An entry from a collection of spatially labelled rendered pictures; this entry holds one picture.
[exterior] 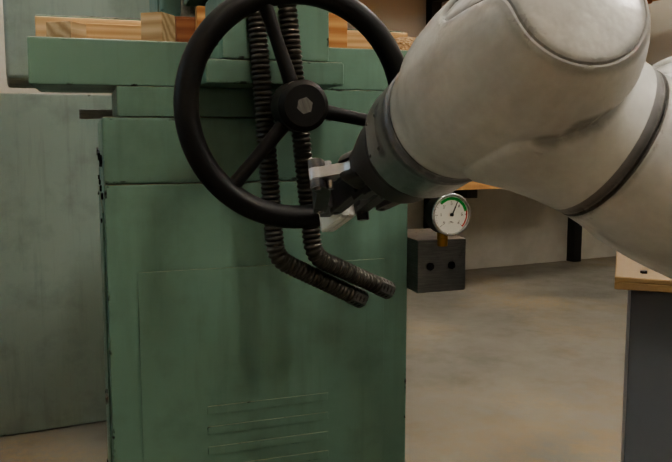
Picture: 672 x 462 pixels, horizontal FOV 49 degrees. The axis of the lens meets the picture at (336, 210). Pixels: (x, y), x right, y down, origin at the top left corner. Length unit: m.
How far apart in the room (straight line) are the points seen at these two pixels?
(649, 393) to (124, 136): 0.74
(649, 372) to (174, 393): 0.62
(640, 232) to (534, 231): 4.02
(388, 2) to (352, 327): 2.98
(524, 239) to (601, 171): 4.01
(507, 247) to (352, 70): 3.36
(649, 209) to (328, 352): 0.74
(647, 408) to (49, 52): 0.86
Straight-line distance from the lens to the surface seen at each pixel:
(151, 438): 1.10
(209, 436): 1.11
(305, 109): 0.85
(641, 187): 0.44
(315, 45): 0.97
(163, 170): 1.02
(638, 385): 0.98
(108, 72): 1.02
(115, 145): 1.01
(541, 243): 4.52
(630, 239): 0.46
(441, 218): 1.07
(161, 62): 1.02
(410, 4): 4.01
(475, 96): 0.39
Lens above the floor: 0.78
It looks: 6 degrees down
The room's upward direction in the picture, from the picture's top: straight up
